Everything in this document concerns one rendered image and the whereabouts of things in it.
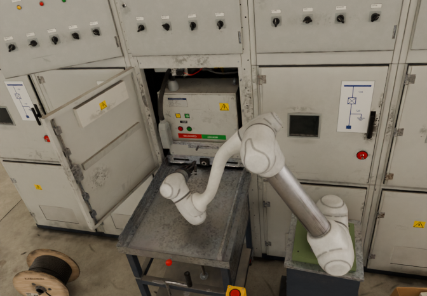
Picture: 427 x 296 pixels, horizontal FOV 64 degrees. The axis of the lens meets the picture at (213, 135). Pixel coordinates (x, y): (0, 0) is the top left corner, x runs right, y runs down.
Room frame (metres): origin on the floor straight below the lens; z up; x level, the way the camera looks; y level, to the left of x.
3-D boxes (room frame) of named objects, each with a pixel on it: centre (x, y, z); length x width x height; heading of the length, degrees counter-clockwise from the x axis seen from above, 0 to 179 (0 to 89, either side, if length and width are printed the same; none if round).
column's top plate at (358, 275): (1.18, -0.51, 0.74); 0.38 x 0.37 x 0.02; 69
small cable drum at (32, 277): (1.62, 1.33, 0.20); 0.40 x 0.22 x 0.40; 81
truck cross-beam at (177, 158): (1.86, 0.07, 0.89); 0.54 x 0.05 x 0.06; 72
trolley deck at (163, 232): (1.48, 0.19, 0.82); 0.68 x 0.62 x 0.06; 162
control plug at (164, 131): (1.84, 0.30, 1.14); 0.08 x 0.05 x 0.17; 162
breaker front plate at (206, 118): (1.84, 0.08, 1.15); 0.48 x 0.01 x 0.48; 72
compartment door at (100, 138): (1.67, 0.60, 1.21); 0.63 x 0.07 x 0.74; 146
